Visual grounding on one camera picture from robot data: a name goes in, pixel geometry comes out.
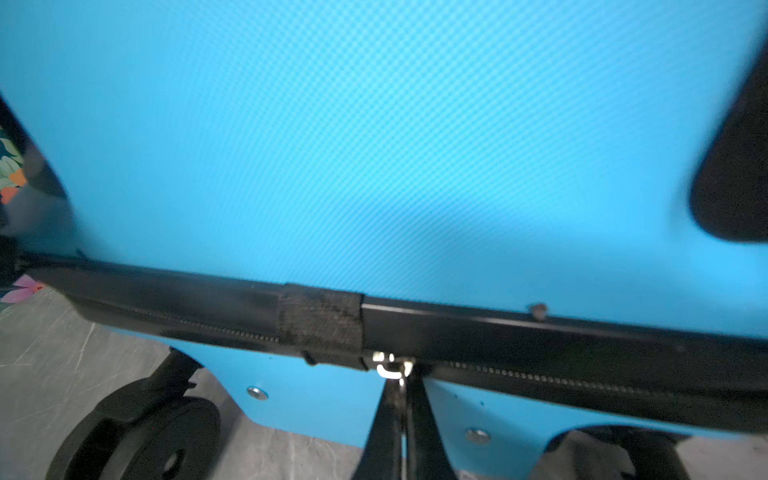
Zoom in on blue suitcase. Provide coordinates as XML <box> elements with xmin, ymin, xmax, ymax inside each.
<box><xmin>1</xmin><ymin>1</ymin><xmax>767</xmax><ymax>479</ymax></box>

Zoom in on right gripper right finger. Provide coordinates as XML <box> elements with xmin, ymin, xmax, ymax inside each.
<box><xmin>405</xmin><ymin>372</ymin><xmax>458</xmax><ymax>480</ymax></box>

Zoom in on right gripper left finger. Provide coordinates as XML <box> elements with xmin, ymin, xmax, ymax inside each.
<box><xmin>352</xmin><ymin>380</ymin><xmax>404</xmax><ymax>480</ymax></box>

